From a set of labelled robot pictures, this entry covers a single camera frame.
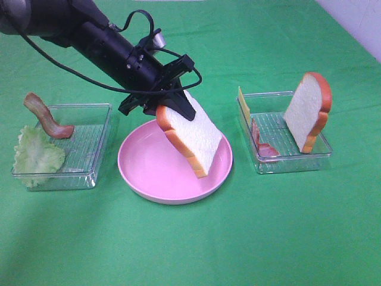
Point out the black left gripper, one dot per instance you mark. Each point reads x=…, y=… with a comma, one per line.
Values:
x=153, y=84

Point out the toy bread slice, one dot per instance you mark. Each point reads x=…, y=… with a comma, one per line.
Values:
x=196, y=140
x=308, y=111

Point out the yellow toy cheese slice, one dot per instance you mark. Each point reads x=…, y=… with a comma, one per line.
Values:
x=244, y=107

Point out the toy bacon strip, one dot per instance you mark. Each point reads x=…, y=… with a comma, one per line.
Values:
x=34, y=103
x=264, y=149

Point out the green toy lettuce leaf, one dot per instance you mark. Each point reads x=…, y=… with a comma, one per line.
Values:
x=34, y=153

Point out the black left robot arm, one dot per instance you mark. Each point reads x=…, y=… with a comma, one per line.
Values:
x=83, y=26

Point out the pink round plate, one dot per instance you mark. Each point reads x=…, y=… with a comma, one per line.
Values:
x=155, y=170

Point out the right clear plastic tray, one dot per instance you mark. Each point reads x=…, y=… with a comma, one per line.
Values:
x=267, y=109

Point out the clear plastic tray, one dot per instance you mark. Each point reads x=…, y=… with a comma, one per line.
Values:
x=83, y=151
x=267, y=109

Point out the left clear plastic tray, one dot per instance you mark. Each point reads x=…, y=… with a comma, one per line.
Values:
x=83, y=151

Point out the green tablecloth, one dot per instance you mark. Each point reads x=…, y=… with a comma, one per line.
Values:
x=305, y=228

